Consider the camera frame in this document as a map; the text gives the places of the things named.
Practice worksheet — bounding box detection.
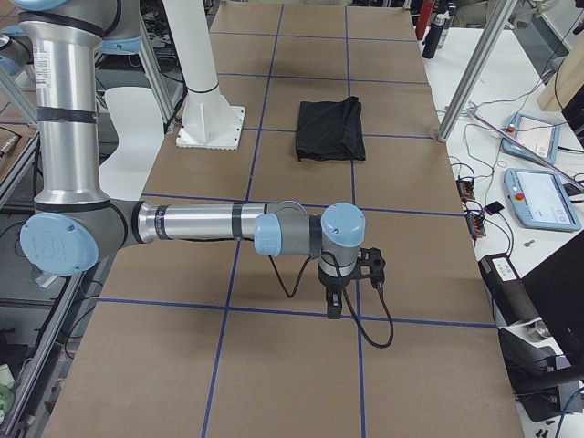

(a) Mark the electronics board with wires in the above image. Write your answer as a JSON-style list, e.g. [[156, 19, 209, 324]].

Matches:
[[455, 177, 486, 241]]

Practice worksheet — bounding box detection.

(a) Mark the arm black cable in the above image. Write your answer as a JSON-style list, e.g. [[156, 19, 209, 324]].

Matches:
[[268, 253, 394, 350]]

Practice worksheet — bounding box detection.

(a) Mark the aluminium frame post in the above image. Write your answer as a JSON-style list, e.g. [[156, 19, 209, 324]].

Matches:
[[437, 0, 516, 142]]

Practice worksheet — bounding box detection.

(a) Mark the black monitor and stand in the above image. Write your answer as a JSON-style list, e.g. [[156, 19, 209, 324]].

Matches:
[[498, 233, 583, 422]]

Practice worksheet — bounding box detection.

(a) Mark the white chair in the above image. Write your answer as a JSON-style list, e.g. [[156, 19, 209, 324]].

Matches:
[[99, 87, 165, 201]]

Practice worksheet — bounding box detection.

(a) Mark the red cylinder bottle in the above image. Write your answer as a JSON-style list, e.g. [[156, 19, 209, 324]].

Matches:
[[415, 0, 435, 41]]

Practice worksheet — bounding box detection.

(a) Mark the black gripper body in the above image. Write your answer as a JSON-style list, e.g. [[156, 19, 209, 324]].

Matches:
[[318, 268, 360, 319]]

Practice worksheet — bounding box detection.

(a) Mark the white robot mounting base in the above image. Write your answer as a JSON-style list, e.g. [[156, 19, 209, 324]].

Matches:
[[163, 0, 245, 151]]

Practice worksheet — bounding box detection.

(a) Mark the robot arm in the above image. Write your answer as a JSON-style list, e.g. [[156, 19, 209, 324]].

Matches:
[[18, 1, 372, 319]]

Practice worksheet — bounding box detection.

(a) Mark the black box with label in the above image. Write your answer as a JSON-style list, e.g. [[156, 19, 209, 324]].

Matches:
[[478, 253, 540, 327]]

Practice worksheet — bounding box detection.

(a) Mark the brown table mat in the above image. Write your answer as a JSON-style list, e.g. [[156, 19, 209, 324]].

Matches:
[[44, 2, 523, 437]]

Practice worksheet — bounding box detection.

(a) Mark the near blue teach pendant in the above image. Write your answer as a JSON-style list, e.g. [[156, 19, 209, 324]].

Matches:
[[504, 169, 581, 232]]

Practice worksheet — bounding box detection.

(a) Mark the blue teach pendant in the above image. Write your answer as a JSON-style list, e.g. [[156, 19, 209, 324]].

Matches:
[[504, 169, 581, 232], [506, 112, 560, 164]]

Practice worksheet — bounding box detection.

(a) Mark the black water bottle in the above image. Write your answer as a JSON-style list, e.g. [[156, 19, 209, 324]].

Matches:
[[422, 14, 446, 59]]

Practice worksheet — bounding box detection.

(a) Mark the far blue teach pendant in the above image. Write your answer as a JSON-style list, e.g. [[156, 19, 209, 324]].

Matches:
[[506, 112, 560, 164]]

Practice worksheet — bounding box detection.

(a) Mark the black graphic t-shirt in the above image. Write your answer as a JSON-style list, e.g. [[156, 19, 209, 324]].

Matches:
[[295, 96, 366, 161]]

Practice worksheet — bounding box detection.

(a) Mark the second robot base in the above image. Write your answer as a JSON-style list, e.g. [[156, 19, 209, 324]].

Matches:
[[1, 33, 34, 76]]

